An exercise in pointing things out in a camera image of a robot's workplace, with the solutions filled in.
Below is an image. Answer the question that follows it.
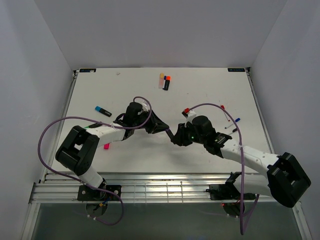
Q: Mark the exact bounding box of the pale orange yellow highlighter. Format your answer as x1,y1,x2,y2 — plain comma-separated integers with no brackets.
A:
158,72,165,89

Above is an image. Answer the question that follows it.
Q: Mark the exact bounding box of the green black highlighter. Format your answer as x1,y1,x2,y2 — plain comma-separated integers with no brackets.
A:
85,123,102,129

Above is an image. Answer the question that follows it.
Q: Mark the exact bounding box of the purple black highlighter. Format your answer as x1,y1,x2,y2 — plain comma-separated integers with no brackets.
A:
165,128,173,138

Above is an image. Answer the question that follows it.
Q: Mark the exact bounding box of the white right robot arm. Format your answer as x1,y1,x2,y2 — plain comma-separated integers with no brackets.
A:
170,115,311,208

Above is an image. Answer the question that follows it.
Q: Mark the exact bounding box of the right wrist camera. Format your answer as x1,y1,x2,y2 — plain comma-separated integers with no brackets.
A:
181,108,197,121

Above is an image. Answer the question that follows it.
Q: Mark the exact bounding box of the aluminium table frame rail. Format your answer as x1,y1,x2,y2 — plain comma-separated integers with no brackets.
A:
28,172,301,205

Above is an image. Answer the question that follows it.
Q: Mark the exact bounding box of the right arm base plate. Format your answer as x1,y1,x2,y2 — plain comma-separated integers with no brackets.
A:
205,184,241,200

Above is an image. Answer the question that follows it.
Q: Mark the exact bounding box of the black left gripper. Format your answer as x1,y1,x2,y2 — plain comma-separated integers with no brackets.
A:
133,109,169,135

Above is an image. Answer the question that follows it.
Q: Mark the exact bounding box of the pink black highlighter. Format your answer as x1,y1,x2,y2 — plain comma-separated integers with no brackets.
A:
103,143,110,150

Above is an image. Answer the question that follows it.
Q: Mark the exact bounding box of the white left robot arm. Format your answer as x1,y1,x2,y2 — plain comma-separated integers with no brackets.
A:
55,102,169,200

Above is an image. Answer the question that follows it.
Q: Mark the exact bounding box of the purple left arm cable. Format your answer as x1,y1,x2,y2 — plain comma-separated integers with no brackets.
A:
37,96,153,226

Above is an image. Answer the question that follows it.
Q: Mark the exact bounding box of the red cap thin pen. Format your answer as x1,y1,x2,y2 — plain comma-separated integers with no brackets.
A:
220,105,230,122

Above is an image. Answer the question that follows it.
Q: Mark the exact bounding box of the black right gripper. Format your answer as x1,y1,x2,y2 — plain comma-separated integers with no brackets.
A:
171,121,206,147

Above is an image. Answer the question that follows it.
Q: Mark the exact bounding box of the orange black highlighter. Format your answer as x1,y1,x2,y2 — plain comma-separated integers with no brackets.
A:
162,76,171,91

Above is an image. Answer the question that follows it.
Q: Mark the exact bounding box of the blue black highlighter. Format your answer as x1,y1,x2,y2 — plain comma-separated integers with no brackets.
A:
95,106,112,117

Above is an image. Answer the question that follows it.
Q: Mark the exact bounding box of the blue cap pen right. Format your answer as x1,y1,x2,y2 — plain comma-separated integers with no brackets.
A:
224,117,241,129

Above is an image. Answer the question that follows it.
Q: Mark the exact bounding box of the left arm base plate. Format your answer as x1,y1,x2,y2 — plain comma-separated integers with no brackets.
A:
77,185,122,202

